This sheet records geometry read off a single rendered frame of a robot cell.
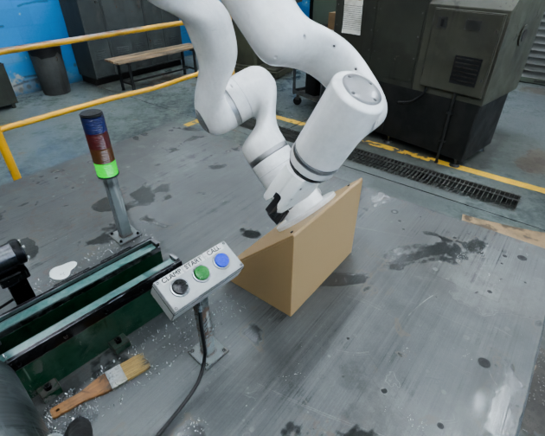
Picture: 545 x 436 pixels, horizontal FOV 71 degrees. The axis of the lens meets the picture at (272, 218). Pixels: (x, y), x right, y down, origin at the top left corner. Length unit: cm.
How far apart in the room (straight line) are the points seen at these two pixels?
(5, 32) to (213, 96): 529
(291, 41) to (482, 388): 80
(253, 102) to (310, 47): 46
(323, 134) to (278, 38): 15
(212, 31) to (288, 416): 81
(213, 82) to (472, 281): 89
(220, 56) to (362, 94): 46
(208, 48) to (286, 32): 36
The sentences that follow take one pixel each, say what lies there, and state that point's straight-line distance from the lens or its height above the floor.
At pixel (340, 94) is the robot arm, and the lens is 53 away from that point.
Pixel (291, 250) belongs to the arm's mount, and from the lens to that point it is 86.
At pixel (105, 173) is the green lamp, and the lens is 120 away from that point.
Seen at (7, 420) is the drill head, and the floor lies 112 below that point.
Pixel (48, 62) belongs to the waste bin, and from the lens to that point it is 592.
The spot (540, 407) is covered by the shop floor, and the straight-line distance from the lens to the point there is 211.
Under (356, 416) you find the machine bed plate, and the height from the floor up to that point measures 80.
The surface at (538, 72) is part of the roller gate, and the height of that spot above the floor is 16.
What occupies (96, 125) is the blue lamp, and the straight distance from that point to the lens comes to 115.
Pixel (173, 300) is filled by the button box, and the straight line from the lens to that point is 72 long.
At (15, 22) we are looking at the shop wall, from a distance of 620.
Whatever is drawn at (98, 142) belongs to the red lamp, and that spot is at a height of 114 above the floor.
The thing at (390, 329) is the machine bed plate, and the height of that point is 80.
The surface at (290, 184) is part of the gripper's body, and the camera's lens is 63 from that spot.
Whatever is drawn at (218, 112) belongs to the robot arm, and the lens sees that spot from 100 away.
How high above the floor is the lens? 157
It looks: 35 degrees down
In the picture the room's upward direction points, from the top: straight up
